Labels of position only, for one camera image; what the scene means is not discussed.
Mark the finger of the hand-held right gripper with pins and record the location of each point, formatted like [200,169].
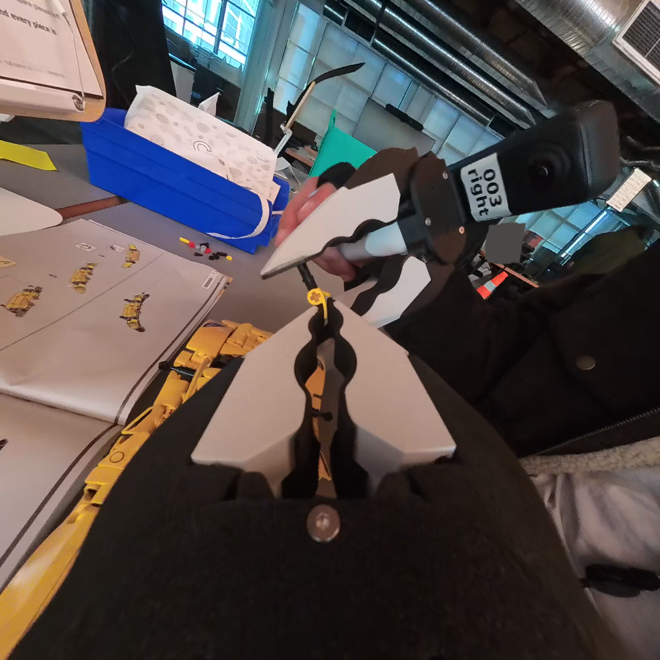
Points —
[407,288]
[350,211]

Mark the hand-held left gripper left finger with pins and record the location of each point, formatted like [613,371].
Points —
[252,407]

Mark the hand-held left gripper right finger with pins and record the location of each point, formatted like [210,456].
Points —
[397,407]

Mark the yellow brick toy car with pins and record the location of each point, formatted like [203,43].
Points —
[227,338]

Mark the yellow cross-hole connector piece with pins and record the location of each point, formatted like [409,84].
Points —
[314,297]

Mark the person's right forearm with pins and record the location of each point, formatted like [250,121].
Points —
[464,350]

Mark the wooden desk lamp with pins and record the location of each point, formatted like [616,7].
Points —
[299,108]

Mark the person's right hand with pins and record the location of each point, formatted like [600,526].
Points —
[304,206]

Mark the teal plastic bin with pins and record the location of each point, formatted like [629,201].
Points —
[340,149]

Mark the orange traffic cone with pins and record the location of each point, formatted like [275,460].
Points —
[490,286]

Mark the cluster of tiny pin pieces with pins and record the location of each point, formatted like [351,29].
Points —
[206,248]

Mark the patterned white paper bag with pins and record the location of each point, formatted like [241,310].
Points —
[206,144]

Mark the open instruction booklet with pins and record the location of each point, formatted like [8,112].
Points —
[103,335]

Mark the white air vent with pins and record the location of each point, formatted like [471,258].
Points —
[644,31]

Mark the blue plastic bin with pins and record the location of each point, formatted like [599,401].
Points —
[154,180]

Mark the cream hoodie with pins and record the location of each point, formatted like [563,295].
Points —
[608,515]

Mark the white folding stand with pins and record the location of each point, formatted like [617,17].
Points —
[20,211]

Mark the wooden instruction board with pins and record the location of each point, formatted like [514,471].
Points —
[41,51]

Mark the silver air duct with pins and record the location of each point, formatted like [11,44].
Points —
[577,31]

